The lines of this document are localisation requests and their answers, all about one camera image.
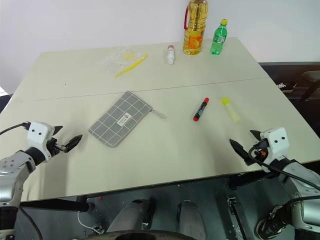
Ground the dark stool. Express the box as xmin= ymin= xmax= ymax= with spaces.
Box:
xmin=300 ymin=70 xmax=320 ymax=101

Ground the yellow toothbrush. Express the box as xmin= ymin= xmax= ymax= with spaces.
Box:
xmin=114 ymin=51 xmax=149 ymax=78

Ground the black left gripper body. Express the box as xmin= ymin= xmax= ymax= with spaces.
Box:
xmin=45 ymin=137 xmax=70 ymax=159

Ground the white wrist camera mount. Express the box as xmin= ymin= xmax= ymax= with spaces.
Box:
xmin=259 ymin=127 xmax=291 ymax=166
xmin=25 ymin=121 xmax=56 ymax=164

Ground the grey robot foot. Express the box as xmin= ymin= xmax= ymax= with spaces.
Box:
xmin=176 ymin=199 xmax=209 ymax=240
xmin=106 ymin=198 xmax=157 ymax=235

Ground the black table frame bar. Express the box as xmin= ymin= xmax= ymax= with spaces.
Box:
xmin=19 ymin=195 xmax=95 ymax=214

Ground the red and black marker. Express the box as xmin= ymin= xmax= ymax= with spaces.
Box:
xmin=192 ymin=97 xmax=211 ymax=123

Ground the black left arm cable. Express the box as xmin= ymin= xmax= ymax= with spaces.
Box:
xmin=0 ymin=121 xmax=31 ymax=136

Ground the yellow highlighter pen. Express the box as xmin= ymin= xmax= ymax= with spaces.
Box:
xmin=220 ymin=96 xmax=242 ymax=124

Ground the clear plastic bag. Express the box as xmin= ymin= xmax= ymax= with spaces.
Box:
xmin=96 ymin=46 xmax=141 ymax=74

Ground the green soda bottle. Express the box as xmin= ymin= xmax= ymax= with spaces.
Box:
xmin=209 ymin=19 xmax=230 ymax=56

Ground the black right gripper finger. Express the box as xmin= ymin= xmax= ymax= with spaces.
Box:
xmin=249 ymin=129 xmax=262 ymax=141
xmin=229 ymin=138 xmax=251 ymax=161

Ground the small white red-capped bottle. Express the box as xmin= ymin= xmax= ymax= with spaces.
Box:
xmin=166 ymin=44 xmax=176 ymax=66

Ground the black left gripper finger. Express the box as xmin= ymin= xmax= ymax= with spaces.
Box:
xmin=50 ymin=125 xmax=64 ymax=138
xmin=65 ymin=134 xmax=84 ymax=153

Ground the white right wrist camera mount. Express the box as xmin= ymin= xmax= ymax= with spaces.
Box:
xmin=259 ymin=127 xmax=291 ymax=166

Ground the white floor cable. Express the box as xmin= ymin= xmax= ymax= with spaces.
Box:
xmin=77 ymin=210 xmax=105 ymax=235

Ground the grey checked pencil pouch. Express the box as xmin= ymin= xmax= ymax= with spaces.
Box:
xmin=88 ymin=90 xmax=168 ymax=149

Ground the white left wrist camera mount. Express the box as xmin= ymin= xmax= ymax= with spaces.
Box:
xmin=25 ymin=121 xmax=56 ymax=164

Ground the large cooking oil bottle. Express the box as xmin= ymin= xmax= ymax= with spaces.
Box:
xmin=182 ymin=0 xmax=209 ymax=57

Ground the black and white sneaker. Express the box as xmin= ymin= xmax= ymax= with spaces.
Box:
xmin=275 ymin=80 xmax=299 ymax=94

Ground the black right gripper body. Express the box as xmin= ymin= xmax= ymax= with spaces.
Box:
xmin=245 ymin=139 xmax=271 ymax=166

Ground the black laced shoe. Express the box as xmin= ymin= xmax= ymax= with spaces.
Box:
xmin=255 ymin=204 xmax=289 ymax=240

